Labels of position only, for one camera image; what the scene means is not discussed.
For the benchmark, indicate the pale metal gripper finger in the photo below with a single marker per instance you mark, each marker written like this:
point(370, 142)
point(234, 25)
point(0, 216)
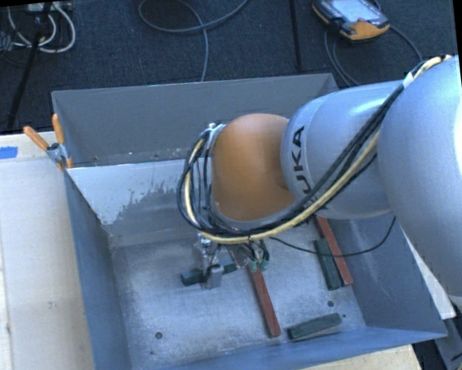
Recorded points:
point(203, 255)
point(213, 278)

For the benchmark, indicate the dark green block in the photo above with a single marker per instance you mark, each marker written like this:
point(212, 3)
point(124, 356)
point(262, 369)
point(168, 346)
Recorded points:
point(191, 277)
point(313, 327)
point(328, 266)

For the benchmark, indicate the grey metal bin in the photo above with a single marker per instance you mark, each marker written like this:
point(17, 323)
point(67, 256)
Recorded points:
point(180, 318)

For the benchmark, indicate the red-brown flat block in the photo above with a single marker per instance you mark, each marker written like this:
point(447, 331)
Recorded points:
point(336, 255)
point(266, 304)

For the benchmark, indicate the pale flat board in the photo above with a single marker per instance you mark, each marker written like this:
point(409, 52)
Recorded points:
point(37, 264)

